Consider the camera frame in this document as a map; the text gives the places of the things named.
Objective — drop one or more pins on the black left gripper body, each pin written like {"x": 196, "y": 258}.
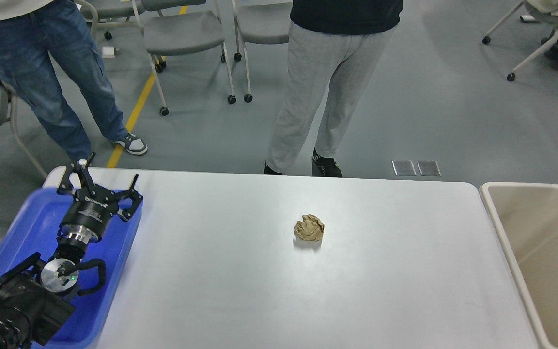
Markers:
{"x": 88, "y": 216}

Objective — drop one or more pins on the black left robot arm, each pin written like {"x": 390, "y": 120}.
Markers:
{"x": 61, "y": 260}

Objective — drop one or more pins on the blue plastic tray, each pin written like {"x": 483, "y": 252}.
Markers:
{"x": 34, "y": 230}

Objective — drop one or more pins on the person in blue jeans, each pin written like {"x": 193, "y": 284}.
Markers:
{"x": 33, "y": 35}

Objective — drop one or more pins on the grey chair top left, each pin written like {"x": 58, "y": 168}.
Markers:
{"x": 107, "y": 14}

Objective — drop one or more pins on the grey chair centre left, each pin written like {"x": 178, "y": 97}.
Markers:
{"x": 181, "y": 34}

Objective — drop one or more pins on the crumpled brown paper ball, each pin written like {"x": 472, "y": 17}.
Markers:
{"x": 309, "y": 228}

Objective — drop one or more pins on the person in grey sweatpants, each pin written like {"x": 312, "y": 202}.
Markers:
{"x": 334, "y": 47}

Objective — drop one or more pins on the left metal floor plate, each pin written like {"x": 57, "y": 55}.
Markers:
{"x": 404, "y": 168}

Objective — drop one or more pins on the metal floor plate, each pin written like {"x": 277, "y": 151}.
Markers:
{"x": 429, "y": 168}
{"x": 404, "y": 168}

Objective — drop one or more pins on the right metal floor plate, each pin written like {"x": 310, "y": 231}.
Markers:
{"x": 429, "y": 168}

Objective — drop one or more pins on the beige plastic bin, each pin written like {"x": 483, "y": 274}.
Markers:
{"x": 525, "y": 217}

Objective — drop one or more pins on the white chair top right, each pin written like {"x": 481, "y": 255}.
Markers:
{"x": 544, "y": 11}

